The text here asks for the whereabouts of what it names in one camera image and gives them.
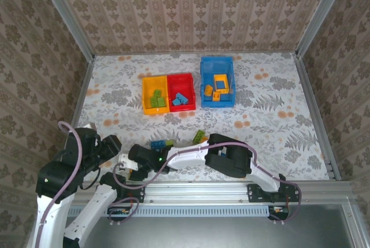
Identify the aluminium side rail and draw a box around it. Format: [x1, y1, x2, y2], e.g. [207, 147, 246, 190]
[293, 53, 342, 182]
[68, 55, 96, 129]

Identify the aluminium corner post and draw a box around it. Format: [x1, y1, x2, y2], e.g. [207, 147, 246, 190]
[295, 0, 353, 58]
[33, 0, 96, 60]

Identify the aluminium frame leg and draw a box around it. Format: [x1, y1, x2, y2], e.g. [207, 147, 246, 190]
[342, 203, 367, 248]

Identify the wide aluminium mounting beam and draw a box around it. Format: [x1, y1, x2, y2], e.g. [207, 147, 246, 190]
[43, 180, 356, 204]

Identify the grey slotted cable duct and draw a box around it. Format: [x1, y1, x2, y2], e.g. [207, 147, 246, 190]
[53, 205, 271, 217]

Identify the blue plastic bin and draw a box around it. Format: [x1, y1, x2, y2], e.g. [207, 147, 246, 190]
[199, 55, 236, 109]

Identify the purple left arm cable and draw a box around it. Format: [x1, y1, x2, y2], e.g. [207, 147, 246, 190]
[36, 120, 141, 248]

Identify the orange lego window frame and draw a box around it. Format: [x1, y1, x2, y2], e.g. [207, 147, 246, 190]
[213, 73, 231, 94]

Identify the thin aluminium rear rail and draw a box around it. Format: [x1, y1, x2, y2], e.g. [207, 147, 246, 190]
[94, 51, 297, 56]

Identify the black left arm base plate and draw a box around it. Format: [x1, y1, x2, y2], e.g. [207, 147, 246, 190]
[115, 183, 146, 203]

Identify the yellow plastic bin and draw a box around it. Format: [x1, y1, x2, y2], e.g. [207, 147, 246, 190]
[141, 75, 170, 116]

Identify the black controller board with wires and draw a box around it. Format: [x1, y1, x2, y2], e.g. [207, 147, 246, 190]
[107, 206, 131, 222]
[268, 205, 290, 221]

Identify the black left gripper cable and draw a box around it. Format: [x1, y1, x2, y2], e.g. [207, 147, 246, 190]
[79, 165, 102, 190]

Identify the red plastic bin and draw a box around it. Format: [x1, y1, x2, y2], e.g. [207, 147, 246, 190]
[166, 73, 197, 113]

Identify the grey metal panel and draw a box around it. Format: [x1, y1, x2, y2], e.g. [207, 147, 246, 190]
[43, 204, 356, 248]

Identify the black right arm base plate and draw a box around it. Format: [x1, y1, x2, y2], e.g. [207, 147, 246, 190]
[246, 183, 302, 203]

